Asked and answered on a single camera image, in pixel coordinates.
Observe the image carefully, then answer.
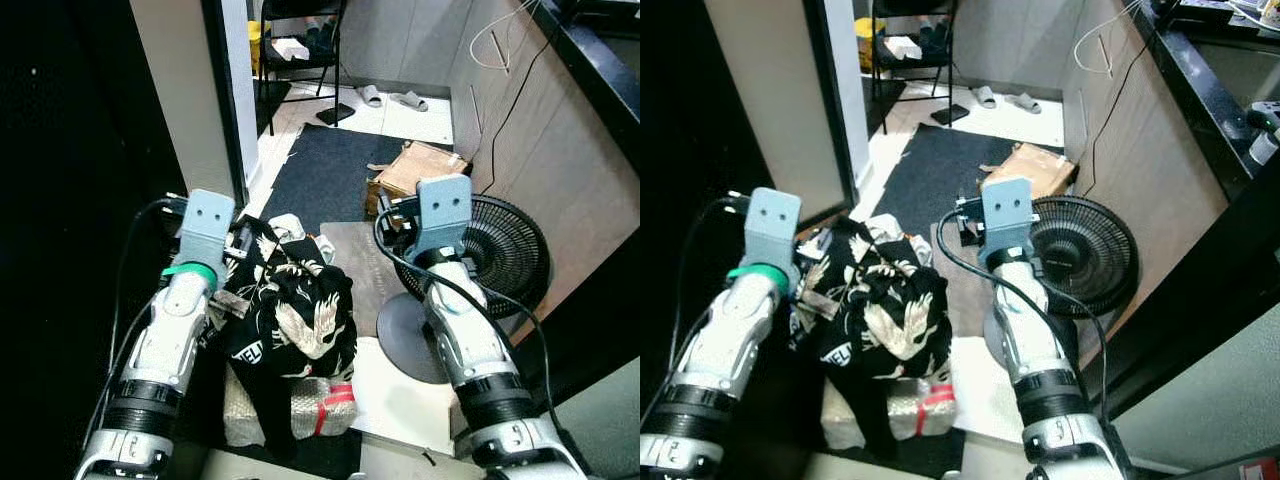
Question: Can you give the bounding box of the black crane print shirt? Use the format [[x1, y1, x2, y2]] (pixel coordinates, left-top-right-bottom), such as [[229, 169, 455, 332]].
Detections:
[[213, 212, 359, 463], [790, 215, 953, 463]]

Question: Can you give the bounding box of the brown cardboard box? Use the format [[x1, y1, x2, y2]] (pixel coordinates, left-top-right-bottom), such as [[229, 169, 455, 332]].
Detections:
[[978, 142, 1079, 199], [364, 140, 469, 217]]

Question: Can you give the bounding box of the brown floor mat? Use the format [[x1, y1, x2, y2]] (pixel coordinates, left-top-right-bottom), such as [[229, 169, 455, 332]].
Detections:
[[930, 222, 993, 339], [318, 220, 421, 339]]

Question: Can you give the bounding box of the dark grey floor mat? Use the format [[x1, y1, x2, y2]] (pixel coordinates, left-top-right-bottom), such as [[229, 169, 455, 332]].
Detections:
[[260, 124, 457, 237], [872, 124, 1067, 241]]

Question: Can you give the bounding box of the black floor fan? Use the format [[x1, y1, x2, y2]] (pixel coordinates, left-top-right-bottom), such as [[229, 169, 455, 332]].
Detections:
[[982, 195, 1141, 386], [377, 193, 552, 385]]

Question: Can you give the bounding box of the beige door black edge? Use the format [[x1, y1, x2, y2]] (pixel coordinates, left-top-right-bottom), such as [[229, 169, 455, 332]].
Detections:
[[703, 0, 873, 226], [130, 0, 263, 206]]

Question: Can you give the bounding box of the silver wrapped bundle red tape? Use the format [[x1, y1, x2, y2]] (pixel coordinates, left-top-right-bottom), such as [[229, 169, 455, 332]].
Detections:
[[222, 372, 359, 448], [822, 378, 958, 451]]

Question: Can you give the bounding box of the brown wooden cabinet panel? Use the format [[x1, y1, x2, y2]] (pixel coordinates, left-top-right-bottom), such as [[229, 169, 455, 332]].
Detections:
[[1062, 0, 1231, 346], [448, 0, 641, 346]]

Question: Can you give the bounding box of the black folding chair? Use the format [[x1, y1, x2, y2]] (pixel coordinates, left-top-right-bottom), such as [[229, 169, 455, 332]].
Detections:
[[256, 0, 349, 137], [868, 0, 959, 136]]

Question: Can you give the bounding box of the yellow bag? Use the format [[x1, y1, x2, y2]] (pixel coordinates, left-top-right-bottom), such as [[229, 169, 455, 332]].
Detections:
[[856, 18, 885, 71], [247, 20, 273, 73]]

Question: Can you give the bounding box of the black countertop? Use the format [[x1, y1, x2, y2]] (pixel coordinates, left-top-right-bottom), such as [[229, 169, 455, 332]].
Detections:
[[528, 0, 641, 151], [1140, 0, 1280, 201]]

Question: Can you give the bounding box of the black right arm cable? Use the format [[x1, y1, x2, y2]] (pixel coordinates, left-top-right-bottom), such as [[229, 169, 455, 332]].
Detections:
[[373, 205, 553, 421], [937, 205, 1113, 421]]

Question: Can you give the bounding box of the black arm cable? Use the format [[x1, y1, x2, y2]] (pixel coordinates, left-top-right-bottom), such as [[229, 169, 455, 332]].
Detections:
[[373, 205, 553, 421], [937, 205, 1113, 421], [85, 195, 191, 451], [642, 193, 751, 441]]

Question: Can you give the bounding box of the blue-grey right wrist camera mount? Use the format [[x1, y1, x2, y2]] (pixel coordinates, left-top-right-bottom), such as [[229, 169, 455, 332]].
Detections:
[[415, 175, 474, 263], [980, 177, 1037, 261]]

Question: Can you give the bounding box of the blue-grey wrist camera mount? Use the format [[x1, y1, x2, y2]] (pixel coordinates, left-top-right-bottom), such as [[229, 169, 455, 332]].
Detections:
[[176, 189, 237, 273], [415, 175, 474, 263], [980, 177, 1037, 261], [741, 187, 802, 269]]

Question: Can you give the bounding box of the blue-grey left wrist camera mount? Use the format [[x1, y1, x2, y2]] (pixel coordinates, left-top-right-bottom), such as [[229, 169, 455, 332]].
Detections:
[[741, 187, 802, 269], [176, 189, 237, 273]]

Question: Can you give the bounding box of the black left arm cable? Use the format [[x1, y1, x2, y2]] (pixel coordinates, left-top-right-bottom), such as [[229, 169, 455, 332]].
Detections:
[[85, 195, 191, 451], [642, 193, 751, 441]]

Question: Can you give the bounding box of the white looped cable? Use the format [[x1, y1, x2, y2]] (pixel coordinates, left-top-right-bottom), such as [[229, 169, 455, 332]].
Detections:
[[468, 0, 536, 74], [1073, 0, 1146, 76]]

